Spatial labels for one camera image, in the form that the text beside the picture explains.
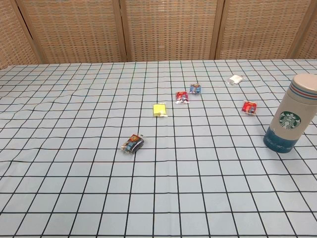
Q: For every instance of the white and blue Starbucks tumbler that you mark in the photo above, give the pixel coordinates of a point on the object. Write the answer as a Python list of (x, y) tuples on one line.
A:
[(287, 119)]

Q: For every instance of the white candy packet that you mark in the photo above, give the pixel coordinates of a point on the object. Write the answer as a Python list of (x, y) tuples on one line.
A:
[(235, 79)]

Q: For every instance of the dark blue candy packet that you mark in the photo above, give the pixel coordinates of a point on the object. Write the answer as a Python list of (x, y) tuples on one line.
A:
[(133, 144)]

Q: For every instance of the woven bamboo screen panel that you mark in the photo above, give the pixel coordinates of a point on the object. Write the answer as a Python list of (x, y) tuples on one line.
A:
[(171, 29), (260, 27), (309, 42), (71, 29), (12, 34)]

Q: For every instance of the red candy packet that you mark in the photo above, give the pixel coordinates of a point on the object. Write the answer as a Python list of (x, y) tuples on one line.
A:
[(249, 107), (182, 97)]

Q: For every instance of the yellow candy packet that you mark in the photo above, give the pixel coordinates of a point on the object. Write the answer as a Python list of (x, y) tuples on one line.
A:
[(159, 109)]

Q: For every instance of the black grid checked tablecloth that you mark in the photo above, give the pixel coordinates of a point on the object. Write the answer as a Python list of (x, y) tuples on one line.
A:
[(99, 173)]

